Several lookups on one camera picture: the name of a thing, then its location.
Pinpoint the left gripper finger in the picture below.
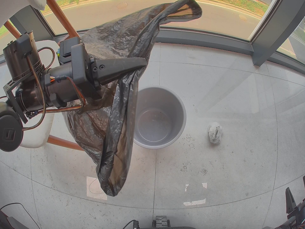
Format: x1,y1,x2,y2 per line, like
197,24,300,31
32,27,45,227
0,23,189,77
84,96,108,110
89,57,148,86

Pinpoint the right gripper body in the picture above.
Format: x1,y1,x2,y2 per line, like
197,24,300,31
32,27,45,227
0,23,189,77
287,203,305,221

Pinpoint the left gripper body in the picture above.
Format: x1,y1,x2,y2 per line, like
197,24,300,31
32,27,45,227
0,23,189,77
45,44,101,107

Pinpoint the black plastic bag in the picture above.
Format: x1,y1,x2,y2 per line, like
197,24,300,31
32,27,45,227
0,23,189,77
63,0,202,197

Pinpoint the white paper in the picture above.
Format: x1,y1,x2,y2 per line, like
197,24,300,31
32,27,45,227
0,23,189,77
208,122,224,144

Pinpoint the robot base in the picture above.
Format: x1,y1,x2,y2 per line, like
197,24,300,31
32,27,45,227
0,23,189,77
133,215,196,229

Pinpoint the white trash bin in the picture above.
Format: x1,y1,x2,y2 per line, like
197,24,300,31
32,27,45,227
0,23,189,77
132,86,187,150

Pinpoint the white cushioned wooden chair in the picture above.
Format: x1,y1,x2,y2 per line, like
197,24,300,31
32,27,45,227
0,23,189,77
0,0,86,152

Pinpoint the window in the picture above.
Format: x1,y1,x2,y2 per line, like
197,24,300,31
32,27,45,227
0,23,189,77
0,0,305,66

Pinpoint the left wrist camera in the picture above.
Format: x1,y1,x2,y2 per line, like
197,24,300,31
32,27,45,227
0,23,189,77
58,37,84,65

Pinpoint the black cable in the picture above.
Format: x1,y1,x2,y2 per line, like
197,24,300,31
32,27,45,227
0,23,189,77
0,202,41,229
123,220,139,229

